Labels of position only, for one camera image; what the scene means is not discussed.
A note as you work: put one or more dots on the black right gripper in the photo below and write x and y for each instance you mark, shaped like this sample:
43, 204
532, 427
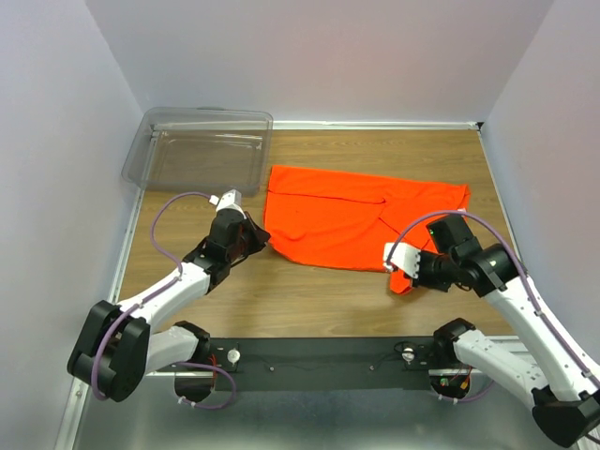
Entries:
423, 280

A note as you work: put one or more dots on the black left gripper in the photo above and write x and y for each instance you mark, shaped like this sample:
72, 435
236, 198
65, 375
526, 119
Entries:
260, 237

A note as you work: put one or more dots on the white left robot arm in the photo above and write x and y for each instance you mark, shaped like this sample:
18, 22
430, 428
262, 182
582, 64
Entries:
119, 343

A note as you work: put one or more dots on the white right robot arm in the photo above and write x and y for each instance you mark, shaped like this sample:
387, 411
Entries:
561, 385

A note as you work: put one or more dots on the clear plastic bin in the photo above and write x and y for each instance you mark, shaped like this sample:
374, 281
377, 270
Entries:
200, 149

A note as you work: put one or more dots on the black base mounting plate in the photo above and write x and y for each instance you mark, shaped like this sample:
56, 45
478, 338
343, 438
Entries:
335, 363

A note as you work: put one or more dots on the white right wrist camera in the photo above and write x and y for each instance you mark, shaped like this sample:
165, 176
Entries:
402, 257

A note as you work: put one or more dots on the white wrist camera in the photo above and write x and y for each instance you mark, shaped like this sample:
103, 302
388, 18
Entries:
231, 199
402, 257

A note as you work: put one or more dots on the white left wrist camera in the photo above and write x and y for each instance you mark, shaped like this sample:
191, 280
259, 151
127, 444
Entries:
231, 199

